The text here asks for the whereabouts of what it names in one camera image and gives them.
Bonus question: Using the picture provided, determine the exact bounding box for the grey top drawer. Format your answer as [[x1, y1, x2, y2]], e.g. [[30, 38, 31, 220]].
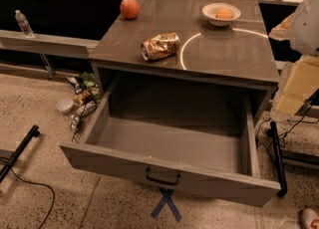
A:
[[61, 76, 280, 207]]

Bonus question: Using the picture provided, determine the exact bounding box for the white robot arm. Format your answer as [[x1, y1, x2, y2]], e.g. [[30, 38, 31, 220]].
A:
[[269, 0, 319, 120]]

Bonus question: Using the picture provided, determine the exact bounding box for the orange fruit in bowl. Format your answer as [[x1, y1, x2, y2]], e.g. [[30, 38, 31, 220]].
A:
[[216, 7, 232, 19]]

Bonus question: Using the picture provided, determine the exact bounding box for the white bowl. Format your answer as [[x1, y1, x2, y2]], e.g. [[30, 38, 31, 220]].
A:
[[201, 3, 241, 27]]

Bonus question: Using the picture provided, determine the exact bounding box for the grey wooden cabinet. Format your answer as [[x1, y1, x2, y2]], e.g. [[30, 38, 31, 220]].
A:
[[90, 0, 278, 123]]

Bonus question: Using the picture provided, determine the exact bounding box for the crushed gold drink can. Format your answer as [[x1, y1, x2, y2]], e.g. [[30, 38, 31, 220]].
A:
[[141, 33, 180, 61]]

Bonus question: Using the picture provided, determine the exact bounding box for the red apple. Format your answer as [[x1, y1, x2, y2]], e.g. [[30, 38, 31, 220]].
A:
[[120, 0, 140, 19]]

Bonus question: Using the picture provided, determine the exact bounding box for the black bar right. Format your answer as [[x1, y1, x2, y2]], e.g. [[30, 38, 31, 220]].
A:
[[270, 121, 288, 197]]

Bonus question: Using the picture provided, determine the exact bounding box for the black bar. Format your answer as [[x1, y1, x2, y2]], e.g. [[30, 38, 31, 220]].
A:
[[270, 121, 288, 197], [0, 124, 40, 183]]

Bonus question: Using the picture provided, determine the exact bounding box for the white shoe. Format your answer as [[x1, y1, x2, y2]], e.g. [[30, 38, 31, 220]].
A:
[[301, 208, 319, 229]]

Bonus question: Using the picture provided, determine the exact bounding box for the blue tape cross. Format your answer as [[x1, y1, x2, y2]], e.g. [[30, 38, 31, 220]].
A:
[[151, 187, 182, 222]]

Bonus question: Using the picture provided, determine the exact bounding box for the small white cup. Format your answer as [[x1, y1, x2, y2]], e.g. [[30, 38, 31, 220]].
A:
[[56, 99, 74, 114]]

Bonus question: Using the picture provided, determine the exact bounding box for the grey low shelf left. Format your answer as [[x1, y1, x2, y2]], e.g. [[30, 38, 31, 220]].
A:
[[0, 30, 98, 80]]

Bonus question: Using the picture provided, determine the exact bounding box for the clear plastic water bottle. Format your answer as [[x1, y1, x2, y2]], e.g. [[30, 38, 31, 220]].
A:
[[15, 10, 34, 38]]

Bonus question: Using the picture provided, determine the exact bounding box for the black bar left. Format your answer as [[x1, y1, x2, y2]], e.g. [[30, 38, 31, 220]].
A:
[[0, 124, 40, 183]]

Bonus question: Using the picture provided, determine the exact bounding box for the black cables right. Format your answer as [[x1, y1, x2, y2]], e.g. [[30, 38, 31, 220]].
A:
[[255, 104, 319, 151]]

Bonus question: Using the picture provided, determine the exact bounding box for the black drawer handle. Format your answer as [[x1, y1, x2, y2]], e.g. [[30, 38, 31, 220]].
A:
[[145, 167, 180, 186]]

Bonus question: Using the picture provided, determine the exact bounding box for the black cable left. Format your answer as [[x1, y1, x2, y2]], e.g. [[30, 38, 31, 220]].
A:
[[0, 158, 56, 229]]

